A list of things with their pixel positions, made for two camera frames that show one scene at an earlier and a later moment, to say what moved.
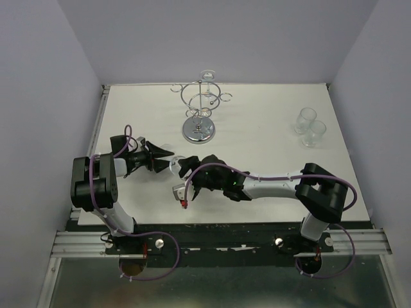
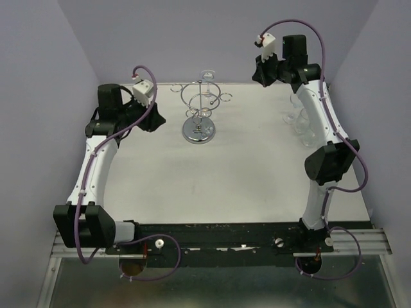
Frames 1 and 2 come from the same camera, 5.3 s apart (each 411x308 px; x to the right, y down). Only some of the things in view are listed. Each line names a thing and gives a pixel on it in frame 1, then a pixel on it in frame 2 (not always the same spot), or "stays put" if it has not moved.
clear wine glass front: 314,133 stays put
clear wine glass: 207,75 stays put
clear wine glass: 174,165 → 289,118
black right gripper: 192,162 → 259,75
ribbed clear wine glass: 304,119 stays put
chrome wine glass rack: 201,97 stays put
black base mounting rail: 216,244 stays put
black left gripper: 151,162 → 153,120
